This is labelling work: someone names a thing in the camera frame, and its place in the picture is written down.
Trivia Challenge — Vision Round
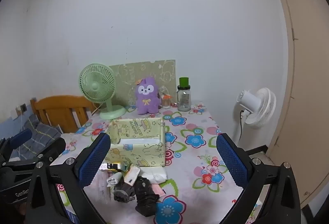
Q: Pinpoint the clear plastic bag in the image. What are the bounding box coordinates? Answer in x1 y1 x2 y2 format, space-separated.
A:
84 171 115 216

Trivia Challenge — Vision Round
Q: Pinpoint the green yellow tissue pack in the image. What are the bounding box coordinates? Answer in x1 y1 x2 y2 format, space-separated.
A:
99 162 125 173

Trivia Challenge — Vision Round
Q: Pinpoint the yellow cartoon tissue pack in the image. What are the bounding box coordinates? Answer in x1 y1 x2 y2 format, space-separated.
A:
123 164 141 186

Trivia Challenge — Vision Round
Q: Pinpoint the white towel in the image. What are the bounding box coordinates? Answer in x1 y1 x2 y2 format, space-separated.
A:
139 166 167 185

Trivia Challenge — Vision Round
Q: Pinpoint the pink packet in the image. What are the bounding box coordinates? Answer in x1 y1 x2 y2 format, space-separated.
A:
151 184 166 197

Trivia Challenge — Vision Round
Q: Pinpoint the grey plaid bedding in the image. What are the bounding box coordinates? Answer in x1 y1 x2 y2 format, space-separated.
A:
10 114 61 160

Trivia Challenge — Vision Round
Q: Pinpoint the small white tube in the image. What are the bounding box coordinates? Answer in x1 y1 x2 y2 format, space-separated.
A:
107 172 123 187

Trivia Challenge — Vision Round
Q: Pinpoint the yellow cartoon storage box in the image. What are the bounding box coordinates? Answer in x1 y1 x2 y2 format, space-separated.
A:
105 118 166 167

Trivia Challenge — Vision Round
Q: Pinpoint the floral tablecloth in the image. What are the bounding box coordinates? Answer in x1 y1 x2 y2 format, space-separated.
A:
50 104 263 224

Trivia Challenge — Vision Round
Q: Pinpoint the green desk fan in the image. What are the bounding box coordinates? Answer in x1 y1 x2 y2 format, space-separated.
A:
79 63 126 120

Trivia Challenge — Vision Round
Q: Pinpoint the purple plush toy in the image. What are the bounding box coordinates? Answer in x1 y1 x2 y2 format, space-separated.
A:
135 76 161 115

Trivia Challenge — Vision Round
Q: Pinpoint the white standing fan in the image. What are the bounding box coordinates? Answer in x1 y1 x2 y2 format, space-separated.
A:
236 88 277 141

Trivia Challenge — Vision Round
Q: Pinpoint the toothpick holder orange lid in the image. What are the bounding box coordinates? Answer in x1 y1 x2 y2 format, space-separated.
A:
161 94 172 108

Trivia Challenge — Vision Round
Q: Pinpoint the glass jar green lid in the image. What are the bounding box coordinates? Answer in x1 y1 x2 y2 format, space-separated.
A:
177 77 191 112

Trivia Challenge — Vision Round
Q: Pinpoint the patterned cardboard sheet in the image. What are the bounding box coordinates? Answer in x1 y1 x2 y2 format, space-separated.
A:
111 60 177 107

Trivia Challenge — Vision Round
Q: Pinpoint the beige door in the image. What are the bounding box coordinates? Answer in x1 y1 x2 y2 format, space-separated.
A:
267 0 328 206

